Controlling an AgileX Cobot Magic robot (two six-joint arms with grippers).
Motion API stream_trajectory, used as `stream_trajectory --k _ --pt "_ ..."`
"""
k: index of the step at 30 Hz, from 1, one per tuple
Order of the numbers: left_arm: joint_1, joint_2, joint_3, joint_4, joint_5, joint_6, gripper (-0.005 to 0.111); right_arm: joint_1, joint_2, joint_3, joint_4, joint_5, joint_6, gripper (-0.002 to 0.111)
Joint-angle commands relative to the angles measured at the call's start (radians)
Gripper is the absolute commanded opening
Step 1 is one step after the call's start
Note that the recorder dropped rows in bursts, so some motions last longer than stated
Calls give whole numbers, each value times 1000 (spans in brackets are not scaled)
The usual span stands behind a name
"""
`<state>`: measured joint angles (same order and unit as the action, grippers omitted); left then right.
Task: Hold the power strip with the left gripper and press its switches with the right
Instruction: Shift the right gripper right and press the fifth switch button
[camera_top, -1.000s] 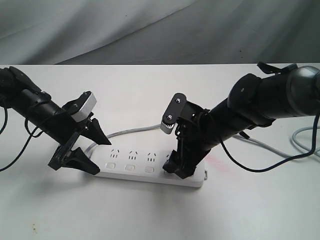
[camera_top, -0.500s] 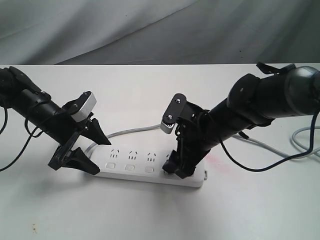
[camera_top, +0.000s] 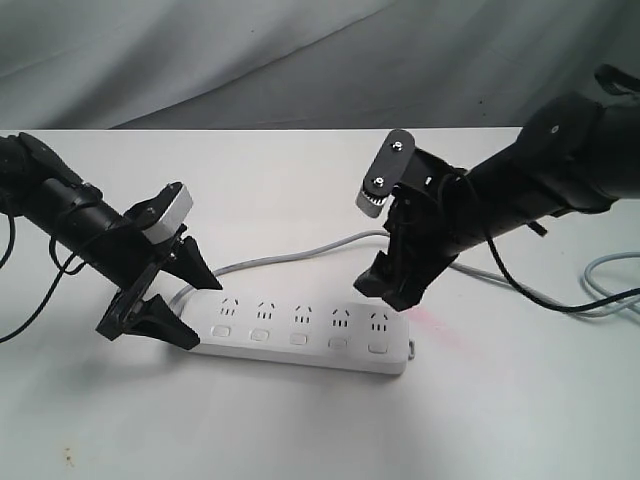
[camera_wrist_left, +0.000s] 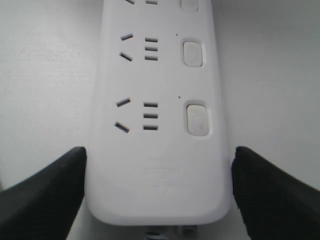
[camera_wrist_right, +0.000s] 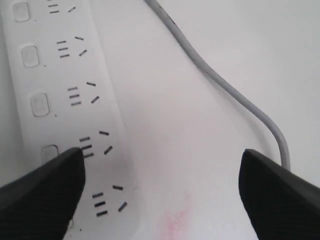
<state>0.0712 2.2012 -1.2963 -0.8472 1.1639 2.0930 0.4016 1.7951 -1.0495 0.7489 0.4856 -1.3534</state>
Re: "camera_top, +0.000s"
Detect grey power cable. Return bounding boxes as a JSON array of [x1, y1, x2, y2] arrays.
[[169, 229, 640, 317]]

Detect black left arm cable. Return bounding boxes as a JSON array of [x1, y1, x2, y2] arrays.
[[0, 199, 109, 344]]

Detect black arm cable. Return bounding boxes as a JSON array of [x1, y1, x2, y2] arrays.
[[439, 174, 640, 314], [0, 199, 109, 344]]

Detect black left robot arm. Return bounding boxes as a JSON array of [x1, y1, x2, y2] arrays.
[[1, 132, 221, 350]]

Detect white power strip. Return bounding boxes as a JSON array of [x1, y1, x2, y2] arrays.
[[178, 292, 415, 375]]

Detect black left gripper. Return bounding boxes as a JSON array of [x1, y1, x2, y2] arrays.
[[79, 199, 222, 349]]

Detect white backdrop cloth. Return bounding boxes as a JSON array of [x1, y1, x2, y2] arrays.
[[1, 1, 639, 130]]

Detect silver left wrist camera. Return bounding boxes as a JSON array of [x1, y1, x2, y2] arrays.
[[137, 182, 194, 244]]

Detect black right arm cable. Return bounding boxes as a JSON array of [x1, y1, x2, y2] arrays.
[[439, 174, 640, 314]]

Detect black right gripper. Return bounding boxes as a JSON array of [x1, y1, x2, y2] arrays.
[[353, 129, 485, 311]]

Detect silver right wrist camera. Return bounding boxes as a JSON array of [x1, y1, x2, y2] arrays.
[[355, 188, 391, 219]]

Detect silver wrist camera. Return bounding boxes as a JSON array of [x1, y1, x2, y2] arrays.
[[355, 188, 391, 219], [137, 182, 194, 244]]

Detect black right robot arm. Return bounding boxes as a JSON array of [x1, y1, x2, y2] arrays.
[[354, 64, 639, 311]]

